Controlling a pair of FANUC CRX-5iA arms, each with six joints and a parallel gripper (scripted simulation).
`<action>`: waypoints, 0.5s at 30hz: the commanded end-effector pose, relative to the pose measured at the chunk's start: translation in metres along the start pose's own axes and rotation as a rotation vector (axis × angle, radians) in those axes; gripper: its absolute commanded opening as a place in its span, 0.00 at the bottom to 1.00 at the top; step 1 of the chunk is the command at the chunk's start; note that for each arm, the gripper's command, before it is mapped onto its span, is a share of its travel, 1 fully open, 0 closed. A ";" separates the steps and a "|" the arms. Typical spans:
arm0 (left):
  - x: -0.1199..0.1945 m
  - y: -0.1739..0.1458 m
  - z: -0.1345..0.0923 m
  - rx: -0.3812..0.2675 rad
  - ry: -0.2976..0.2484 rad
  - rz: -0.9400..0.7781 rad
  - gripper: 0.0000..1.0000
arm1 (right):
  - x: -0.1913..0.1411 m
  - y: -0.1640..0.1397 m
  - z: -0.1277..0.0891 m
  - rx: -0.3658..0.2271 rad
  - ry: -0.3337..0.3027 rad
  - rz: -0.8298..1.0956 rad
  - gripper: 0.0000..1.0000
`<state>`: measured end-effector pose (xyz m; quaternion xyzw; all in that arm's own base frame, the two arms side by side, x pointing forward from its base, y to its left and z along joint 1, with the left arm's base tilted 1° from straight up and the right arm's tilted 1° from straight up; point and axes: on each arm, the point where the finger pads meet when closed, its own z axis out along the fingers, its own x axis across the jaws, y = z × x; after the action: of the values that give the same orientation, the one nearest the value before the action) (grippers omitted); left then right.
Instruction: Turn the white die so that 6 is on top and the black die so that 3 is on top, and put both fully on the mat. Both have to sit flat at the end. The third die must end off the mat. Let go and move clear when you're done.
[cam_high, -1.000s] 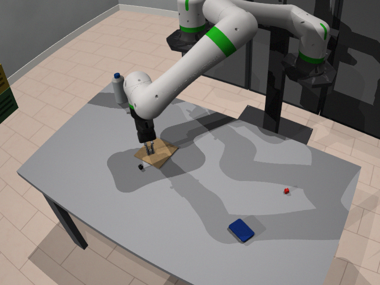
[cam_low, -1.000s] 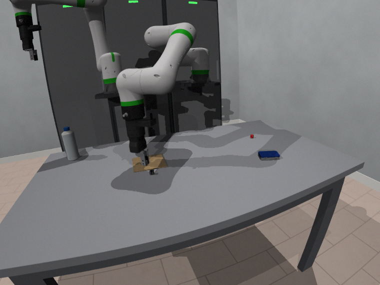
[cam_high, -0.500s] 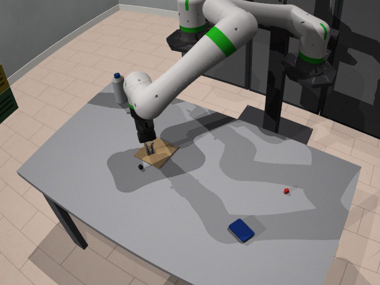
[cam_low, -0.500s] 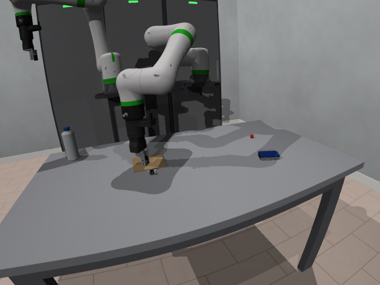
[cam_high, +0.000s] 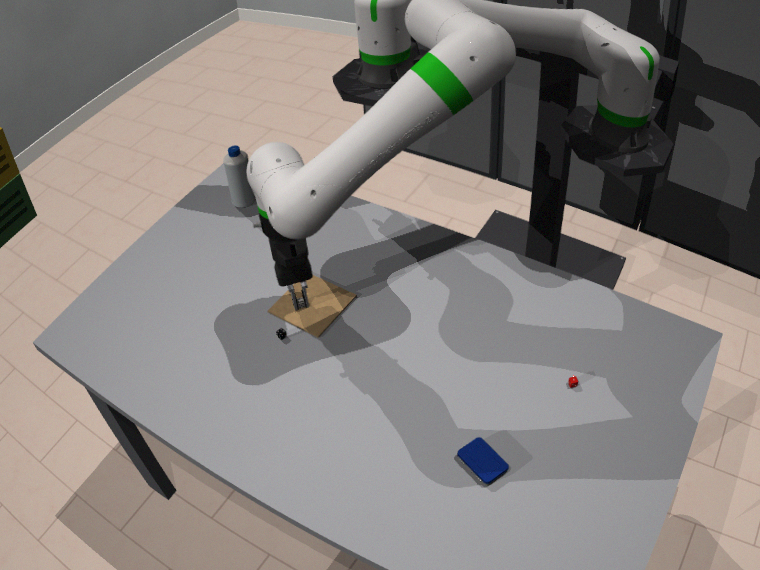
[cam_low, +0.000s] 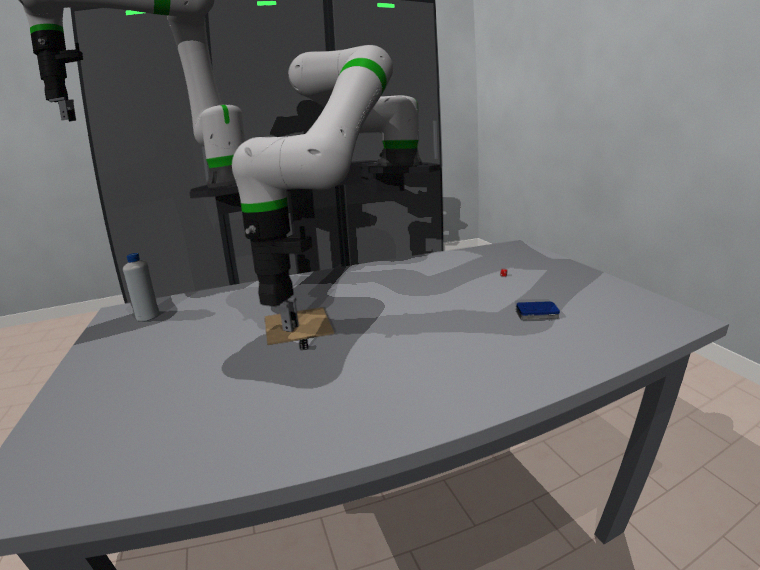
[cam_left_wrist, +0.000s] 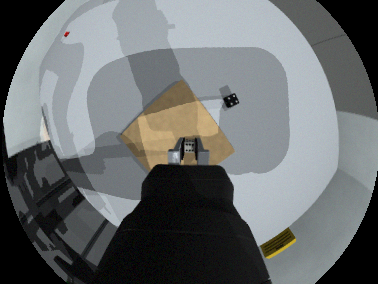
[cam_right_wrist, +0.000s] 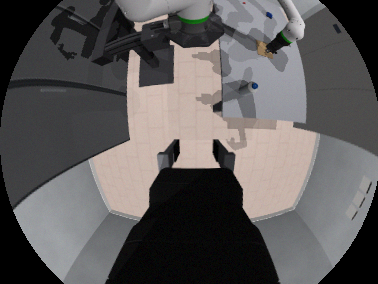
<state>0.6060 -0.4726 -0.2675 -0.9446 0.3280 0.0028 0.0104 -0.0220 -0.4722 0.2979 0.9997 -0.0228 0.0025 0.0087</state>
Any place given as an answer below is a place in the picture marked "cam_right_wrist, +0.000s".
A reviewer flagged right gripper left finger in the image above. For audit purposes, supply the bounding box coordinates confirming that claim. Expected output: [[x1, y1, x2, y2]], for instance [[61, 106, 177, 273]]
[[157, 139, 180, 173]]

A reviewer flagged grey bottle with blue cap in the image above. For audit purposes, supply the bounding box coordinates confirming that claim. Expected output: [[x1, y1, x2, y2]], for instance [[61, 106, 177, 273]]
[[238, 82, 258, 97]]

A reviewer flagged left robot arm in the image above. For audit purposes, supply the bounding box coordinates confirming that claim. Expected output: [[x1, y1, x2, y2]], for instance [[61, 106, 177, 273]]
[[277, 0, 305, 44]]

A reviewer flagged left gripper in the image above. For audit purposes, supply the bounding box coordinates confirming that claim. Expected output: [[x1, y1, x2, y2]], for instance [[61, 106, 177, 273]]
[[266, 32, 290, 54]]

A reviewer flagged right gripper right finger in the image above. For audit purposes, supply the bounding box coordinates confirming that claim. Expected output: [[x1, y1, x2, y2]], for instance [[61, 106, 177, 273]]
[[213, 139, 236, 171]]

